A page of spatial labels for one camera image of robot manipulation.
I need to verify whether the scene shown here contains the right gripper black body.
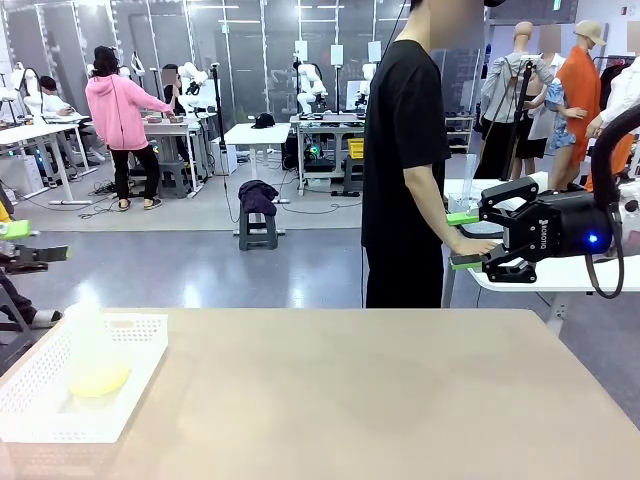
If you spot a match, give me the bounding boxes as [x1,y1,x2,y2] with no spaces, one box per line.
[508,191,615,262]

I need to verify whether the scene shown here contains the frosted plastic conical flask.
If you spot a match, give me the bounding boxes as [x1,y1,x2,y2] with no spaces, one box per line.
[63,299,133,399]

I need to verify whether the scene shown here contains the person's right forearm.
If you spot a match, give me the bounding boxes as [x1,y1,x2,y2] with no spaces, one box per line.
[402,166,470,250]

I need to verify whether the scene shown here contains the person's right hand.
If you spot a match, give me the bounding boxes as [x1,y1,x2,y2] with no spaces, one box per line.
[448,233,502,257]

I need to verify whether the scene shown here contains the white side table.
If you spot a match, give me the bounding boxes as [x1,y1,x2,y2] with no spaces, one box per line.
[442,172,640,321]

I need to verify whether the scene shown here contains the white shoe rack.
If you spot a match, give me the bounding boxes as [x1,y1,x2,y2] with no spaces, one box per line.
[443,113,475,154]

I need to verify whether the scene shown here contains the black tripod stand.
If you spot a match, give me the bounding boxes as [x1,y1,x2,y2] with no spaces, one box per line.
[499,55,540,182]

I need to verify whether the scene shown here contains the mannequin in blue floral dress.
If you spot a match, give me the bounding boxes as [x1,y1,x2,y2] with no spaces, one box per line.
[527,23,587,194]

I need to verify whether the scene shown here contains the long white desk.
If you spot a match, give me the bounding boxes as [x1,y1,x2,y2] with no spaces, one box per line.
[0,122,99,206]

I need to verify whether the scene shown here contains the mannequin in grey shirt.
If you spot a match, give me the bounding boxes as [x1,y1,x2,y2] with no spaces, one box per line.
[474,21,556,180]

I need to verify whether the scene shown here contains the person in black t-shirt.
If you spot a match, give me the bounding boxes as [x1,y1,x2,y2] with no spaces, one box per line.
[360,0,487,309]

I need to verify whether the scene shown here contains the mannequin in orange jacket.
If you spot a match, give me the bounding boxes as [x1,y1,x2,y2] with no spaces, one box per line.
[555,19,605,166]

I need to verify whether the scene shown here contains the mannequin in white jacket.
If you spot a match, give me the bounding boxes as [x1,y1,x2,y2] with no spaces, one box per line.
[585,19,640,194]

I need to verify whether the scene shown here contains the seated person in white shirt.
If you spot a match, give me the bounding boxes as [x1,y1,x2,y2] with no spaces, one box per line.
[39,74,77,120]

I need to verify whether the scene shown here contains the grey step stool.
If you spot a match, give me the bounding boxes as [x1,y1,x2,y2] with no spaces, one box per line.
[157,159,194,200]

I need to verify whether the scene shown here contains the person in pink hoodie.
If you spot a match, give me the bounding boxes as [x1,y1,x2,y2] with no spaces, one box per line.
[84,45,176,211]

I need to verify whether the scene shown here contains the white workbench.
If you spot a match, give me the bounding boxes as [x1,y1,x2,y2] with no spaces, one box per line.
[139,117,207,197]

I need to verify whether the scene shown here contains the background person in black clothes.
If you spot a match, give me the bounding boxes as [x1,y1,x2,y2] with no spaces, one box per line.
[160,63,194,122]

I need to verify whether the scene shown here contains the dark purple clothing bundle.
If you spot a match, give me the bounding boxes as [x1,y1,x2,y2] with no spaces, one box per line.
[237,179,280,218]

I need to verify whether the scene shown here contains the small white table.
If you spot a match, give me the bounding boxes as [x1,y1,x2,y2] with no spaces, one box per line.
[223,122,292,204]

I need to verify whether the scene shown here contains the thin black cable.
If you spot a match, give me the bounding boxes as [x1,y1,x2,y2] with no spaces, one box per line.
[585,207,627,300]

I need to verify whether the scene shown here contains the black cable hose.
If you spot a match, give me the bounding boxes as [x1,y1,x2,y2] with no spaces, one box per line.
[591,103,640,214]

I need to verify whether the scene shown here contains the metal frame workbench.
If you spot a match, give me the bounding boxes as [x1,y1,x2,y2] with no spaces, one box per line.
[289,113,367,197]

